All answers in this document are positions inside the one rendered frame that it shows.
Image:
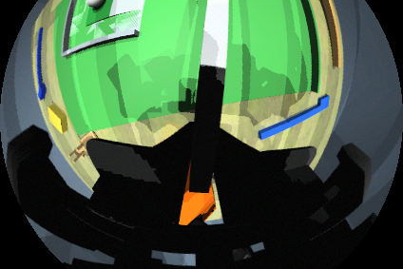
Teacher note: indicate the yellow rectangular block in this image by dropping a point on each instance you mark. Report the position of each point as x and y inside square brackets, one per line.
[58, 118]

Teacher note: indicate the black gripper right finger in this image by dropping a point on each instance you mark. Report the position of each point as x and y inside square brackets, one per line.
[239, 170]

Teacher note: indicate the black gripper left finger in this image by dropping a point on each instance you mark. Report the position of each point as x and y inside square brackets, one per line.
[165, 165]

